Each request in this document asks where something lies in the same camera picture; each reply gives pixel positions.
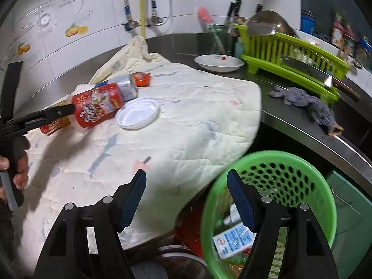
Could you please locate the thin white hose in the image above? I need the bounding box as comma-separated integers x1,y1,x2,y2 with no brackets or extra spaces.
158,0,173,25

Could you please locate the dark knife holder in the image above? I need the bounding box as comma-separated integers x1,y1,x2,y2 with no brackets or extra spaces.
228,17,247,56

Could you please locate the red plastic stool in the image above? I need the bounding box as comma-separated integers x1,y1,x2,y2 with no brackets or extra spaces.
177,203,207,256

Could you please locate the orange snack packet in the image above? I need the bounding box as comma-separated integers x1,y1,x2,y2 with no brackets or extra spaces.
131,72,152,88

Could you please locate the green cabinet door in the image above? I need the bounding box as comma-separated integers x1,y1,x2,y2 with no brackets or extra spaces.
325,169,372,279

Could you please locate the white and blue milk carton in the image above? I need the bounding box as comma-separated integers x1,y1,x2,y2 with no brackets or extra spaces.
212,226,256,260

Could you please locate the cleaver with wooden handle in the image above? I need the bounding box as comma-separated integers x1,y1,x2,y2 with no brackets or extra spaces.
281,54,361,103

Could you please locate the blue plastic container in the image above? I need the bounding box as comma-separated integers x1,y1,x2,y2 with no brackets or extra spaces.
301,10,316,34

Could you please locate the jar with sprouting plant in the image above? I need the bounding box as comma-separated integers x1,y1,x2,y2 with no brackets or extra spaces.
331,13,345,48
356,36,372,70
343,32,356,59

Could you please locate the steel spatula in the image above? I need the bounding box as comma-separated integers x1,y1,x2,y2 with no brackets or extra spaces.
247,20,276,37

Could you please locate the grey rag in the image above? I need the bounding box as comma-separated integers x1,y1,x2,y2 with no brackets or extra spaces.
268,86,345,137

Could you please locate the green perforated plastic basket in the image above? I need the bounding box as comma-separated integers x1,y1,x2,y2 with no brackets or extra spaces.
200,150,338,279

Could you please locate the pink bottle brush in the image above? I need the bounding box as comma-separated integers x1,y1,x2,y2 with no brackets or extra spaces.
198,7,226,54

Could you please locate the red gold drink carton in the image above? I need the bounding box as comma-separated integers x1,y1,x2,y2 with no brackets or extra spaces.
39,116,72,136

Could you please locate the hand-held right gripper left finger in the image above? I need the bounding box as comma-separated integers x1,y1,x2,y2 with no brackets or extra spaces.
34,169,146,279

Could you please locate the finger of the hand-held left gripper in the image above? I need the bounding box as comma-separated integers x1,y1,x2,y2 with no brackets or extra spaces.
25,104,76,133

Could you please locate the round steel cooker pot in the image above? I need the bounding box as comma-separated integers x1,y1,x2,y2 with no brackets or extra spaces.
131,244,210,279

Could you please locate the person's left hand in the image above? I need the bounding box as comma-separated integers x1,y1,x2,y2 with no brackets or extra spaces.
0,151,30,191

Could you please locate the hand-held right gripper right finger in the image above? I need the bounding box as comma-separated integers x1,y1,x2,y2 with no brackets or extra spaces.
227,169,339,279

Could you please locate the white plate with red print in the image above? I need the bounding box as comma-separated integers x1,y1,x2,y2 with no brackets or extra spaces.
194,54,245,73

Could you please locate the cream quilted printed cloth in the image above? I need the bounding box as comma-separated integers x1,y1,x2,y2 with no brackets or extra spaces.
17,35,262,268

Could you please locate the green plastic dish rack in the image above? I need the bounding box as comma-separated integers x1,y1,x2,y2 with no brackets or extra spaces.
232,24,351,105

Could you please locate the white plastic lid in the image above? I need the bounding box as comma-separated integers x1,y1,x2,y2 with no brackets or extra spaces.
115,98,161,130

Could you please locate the teal bottle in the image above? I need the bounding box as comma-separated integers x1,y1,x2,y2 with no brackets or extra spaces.
235,39,246,59

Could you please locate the yellow gas hose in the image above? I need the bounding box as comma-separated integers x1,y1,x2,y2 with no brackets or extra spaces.
139,0,148,40

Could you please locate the red printed noodle cup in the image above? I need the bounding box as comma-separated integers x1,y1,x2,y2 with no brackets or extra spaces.
71,83,125,130

